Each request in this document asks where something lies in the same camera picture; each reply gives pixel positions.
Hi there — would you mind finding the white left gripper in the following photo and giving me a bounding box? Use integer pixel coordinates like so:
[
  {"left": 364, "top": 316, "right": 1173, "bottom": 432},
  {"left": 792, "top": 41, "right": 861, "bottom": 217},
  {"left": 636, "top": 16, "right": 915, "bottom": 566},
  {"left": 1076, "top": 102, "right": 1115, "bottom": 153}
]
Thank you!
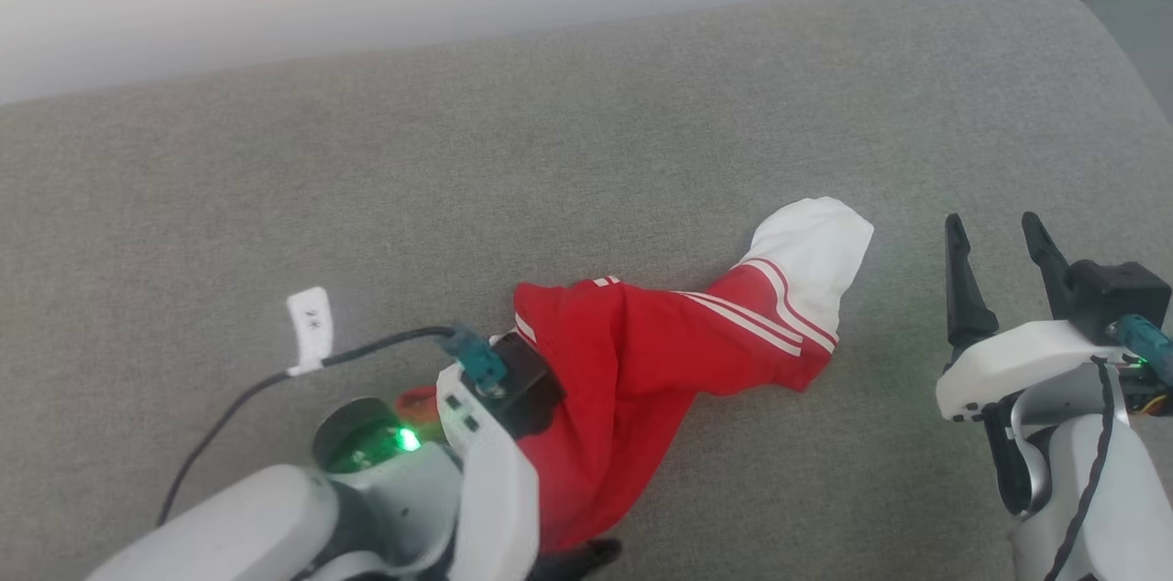
[{"left": 435, "top": 363, "right": 623, "bottom": 581}]

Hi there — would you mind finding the black left cable teal plug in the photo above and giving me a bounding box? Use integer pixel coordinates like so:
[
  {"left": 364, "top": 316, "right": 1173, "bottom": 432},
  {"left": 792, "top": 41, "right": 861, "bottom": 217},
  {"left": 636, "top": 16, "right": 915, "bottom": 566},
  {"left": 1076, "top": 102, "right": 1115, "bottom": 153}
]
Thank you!
[{"left": 156, "top": 323, "right": 510, "bottom": 528}]

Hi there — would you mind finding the black right cable teal plug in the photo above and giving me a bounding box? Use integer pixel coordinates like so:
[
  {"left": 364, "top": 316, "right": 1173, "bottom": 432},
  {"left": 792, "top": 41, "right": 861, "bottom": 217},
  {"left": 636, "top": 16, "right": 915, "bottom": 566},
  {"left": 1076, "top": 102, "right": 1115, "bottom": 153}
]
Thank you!
[{"left": 1043, "top": 314, "right": 1173, "bottom": 581}]

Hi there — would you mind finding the black cable teal plug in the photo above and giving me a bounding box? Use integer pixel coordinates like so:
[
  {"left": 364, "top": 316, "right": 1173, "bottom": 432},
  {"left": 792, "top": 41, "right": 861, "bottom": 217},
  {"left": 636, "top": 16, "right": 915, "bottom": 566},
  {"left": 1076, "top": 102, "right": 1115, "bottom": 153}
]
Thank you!
[
  {"left": 156, "top": 323, "right": 510, "bottom": 528},
  {"left": 1043, "top": 314, "right": 1173, "bottom": 581}
]

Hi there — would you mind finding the white cable label tag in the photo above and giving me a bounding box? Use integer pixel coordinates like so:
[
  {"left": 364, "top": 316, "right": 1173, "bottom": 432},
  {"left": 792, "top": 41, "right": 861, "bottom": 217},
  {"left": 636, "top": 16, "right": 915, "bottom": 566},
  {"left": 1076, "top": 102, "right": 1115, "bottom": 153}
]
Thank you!
[{"left": 286, "top": 286, "right": 334, "bottom": 377}]

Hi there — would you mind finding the red white basketball jersey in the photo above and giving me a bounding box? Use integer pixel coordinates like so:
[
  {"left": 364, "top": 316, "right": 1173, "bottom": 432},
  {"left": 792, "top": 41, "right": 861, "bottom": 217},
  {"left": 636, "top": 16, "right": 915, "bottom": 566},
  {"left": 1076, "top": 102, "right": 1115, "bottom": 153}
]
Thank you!
[{"left": 510, "top": 195, "right": 875, "bottom": 557}]

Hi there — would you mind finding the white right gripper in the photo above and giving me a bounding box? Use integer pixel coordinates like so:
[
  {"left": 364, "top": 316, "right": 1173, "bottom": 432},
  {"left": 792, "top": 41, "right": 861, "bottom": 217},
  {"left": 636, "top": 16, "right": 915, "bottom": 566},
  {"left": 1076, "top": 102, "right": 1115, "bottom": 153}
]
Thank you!
[{"left": 935, "top": 211, "right": 1137, "bottom": 422}]

